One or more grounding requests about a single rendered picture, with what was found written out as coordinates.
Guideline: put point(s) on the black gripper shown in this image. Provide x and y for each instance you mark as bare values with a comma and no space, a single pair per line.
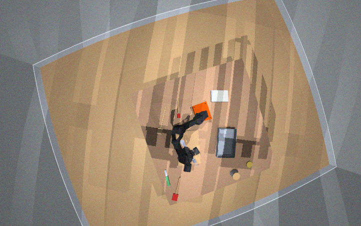
194,151

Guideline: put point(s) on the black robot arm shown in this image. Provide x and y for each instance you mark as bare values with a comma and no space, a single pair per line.
183,154

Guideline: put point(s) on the white flat rectangular block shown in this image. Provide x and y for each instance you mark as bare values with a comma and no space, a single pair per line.
219,96

